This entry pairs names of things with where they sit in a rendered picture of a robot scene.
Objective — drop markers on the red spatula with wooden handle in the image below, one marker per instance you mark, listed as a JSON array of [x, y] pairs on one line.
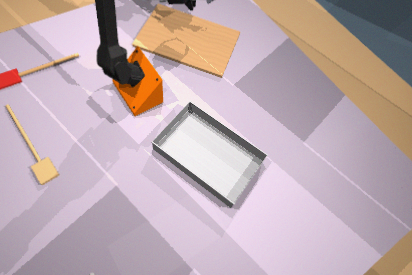
[[12, 77]]

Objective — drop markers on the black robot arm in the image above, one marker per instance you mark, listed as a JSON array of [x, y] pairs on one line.
[[110, 56]]

